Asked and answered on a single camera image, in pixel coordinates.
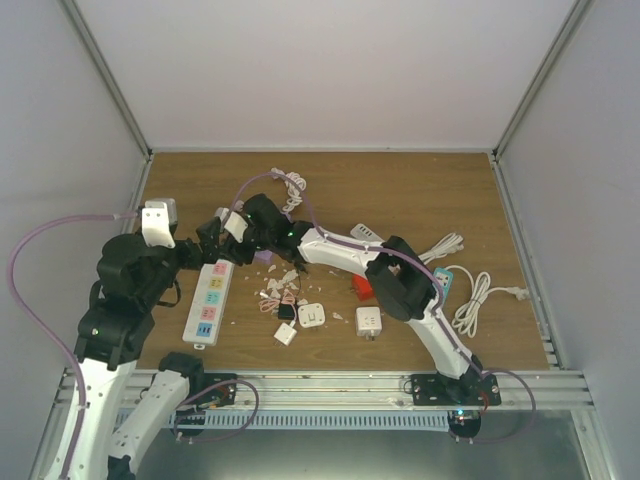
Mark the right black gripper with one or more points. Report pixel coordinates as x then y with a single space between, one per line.
236 254

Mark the white cube socket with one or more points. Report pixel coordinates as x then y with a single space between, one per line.
368 322

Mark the white square adapter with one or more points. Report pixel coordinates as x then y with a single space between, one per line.
311 315

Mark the white charger plug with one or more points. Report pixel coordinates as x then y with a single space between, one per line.
285 334

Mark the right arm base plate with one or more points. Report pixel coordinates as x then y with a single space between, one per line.
466 400

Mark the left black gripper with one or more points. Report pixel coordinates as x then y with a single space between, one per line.
211 247

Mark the white multicolour power strip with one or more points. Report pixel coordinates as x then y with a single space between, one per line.
208 305

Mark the purple power strip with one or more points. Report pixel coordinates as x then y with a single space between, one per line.
264 256

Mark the teal power strip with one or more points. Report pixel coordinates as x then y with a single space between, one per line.
445 278

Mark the red cube socket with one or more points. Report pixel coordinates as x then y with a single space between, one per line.
362 288

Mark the grey slotted cable duct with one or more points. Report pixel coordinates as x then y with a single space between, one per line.
319 420

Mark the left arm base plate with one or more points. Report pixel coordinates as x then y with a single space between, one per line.
215 395

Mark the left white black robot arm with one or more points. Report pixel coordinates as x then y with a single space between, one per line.
134 272

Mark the white grey power strip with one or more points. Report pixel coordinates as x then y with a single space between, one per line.
361 232

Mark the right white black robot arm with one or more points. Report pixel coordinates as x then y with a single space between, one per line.
404 288

